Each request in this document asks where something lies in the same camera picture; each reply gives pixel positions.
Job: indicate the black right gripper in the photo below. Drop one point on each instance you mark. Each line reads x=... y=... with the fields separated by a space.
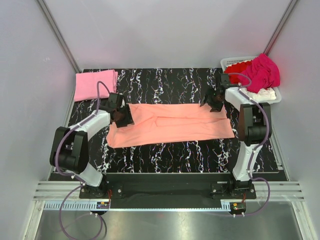
x=216 y=107

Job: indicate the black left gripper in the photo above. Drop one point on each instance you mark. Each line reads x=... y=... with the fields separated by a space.
x=128 y=120

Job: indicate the salmon orange t shirt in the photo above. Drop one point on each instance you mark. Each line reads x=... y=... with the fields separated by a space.
x=170 y=123

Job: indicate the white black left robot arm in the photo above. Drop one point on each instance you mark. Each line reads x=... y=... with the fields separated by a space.
x=70 y=148

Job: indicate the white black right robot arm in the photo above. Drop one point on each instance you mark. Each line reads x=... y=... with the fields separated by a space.
x=254 y=129

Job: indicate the red crumpled t shirt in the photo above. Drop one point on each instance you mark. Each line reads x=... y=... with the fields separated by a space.
x=236 y=68

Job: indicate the white plastic laundry basket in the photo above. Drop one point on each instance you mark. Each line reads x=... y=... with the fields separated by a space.
x=225 y=62

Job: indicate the folded pink t shirt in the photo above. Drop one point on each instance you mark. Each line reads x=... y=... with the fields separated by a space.
x=87 y=82

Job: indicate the white crumpled t shirt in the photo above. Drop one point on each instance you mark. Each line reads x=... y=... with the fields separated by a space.
x=264 y=94

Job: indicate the magenta crumpled t shirt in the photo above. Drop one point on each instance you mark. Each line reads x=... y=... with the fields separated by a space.
x=263 y=73

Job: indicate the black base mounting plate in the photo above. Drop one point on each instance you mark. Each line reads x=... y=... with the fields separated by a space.
x=172 y=189

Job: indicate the left electronics board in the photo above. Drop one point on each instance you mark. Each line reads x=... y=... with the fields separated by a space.
x=103 y=205

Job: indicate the electronics board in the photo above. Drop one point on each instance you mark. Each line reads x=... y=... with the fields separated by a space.
x=238 y=206
x=103 y=205

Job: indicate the right electronics board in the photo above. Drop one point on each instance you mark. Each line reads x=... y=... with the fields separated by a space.
x=238 y=206

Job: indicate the left aluminium frame post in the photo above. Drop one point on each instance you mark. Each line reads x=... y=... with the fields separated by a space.
x=58 y=35

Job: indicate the aluminium frame post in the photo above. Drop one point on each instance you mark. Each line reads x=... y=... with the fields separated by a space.
x=58 y=35
x=280 y=26

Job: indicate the grey slotted cable duct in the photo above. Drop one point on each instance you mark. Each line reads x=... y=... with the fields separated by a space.
x=55 y=205

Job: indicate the aluminium front rail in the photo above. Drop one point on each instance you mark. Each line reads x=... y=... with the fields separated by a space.
x=279 y=190

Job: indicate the right aluminium frame post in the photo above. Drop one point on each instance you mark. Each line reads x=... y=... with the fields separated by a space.
x=280 y=26

